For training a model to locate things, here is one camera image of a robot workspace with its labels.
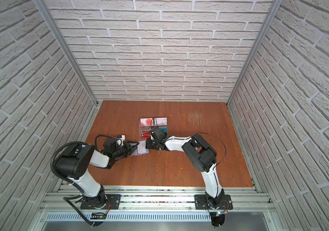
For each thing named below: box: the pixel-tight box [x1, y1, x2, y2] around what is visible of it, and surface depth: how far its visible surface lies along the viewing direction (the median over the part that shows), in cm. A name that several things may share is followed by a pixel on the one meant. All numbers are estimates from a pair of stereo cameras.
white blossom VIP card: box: [154, 117, 168, 126], surface depth 99 cm
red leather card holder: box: [130, 140, 150, 156], surface depth 93 cm
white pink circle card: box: [139, 117, 153, 127], surface depth 99 cm
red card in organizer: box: [139, 132, 152, 139], surface depth 99 cm
